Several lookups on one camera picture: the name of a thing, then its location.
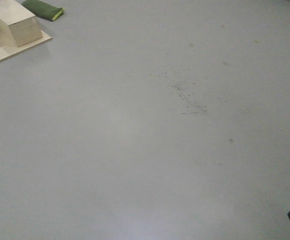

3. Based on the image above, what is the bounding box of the green sandbag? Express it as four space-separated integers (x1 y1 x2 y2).
21 0 65 22

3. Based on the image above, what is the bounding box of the plywood base platform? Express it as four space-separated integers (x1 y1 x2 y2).
0 31 53 62

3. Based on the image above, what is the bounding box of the plywood box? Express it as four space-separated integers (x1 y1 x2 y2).
0 0 43 48

